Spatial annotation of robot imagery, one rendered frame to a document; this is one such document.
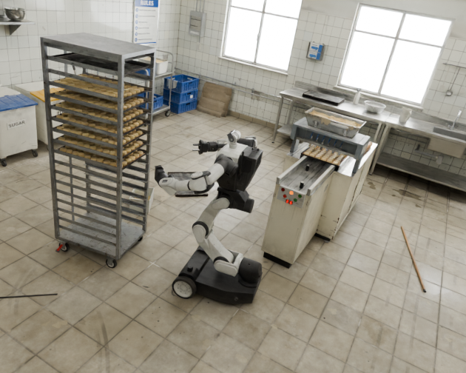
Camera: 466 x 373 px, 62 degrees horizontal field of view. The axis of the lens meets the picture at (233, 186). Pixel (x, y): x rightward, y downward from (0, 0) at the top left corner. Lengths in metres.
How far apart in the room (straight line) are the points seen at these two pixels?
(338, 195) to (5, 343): 3.08
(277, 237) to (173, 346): 1.39
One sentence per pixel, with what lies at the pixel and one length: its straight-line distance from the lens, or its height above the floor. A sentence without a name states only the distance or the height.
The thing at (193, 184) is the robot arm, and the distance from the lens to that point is 2.45.
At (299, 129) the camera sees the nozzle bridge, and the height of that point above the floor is 1.12.
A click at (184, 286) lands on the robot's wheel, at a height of 0.11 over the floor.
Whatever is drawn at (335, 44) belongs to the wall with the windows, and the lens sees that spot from 7.02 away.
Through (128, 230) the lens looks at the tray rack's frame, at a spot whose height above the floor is 0.15.
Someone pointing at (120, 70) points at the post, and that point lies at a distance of 2.81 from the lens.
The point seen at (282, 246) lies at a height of 0.23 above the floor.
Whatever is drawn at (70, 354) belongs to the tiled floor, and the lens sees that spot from 3.04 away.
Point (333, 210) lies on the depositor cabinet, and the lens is 4.19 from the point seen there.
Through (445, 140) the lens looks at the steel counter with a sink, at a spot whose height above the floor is 0.85.
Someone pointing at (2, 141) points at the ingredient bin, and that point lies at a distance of 5.29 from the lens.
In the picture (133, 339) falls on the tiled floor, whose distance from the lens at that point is 3.08.
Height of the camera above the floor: 2.34
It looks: 27 degrees down
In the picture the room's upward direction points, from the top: 10 degrees clockwise
